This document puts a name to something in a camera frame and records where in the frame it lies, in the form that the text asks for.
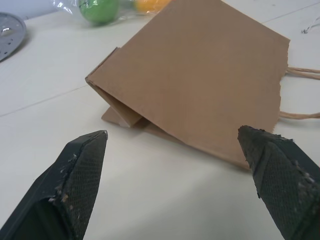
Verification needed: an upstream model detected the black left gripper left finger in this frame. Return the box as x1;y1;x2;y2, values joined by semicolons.
0;129;109;240

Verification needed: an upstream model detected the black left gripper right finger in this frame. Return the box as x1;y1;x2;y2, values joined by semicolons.
237;125;320;240

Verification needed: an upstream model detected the brown paper bag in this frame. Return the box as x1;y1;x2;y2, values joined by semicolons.
84;0;320;172

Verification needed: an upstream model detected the round silver metal disc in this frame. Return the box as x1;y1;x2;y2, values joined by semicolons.
0;12;28;63

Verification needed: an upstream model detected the green ball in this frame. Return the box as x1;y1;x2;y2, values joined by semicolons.
78;0;120;25

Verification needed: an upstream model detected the clear plastic wrapper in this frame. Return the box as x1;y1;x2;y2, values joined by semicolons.
51;0;161;28

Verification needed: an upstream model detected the orange ball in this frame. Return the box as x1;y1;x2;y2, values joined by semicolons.
133;0;173;12

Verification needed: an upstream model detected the thin white string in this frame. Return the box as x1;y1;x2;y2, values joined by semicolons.
301;19;320;35

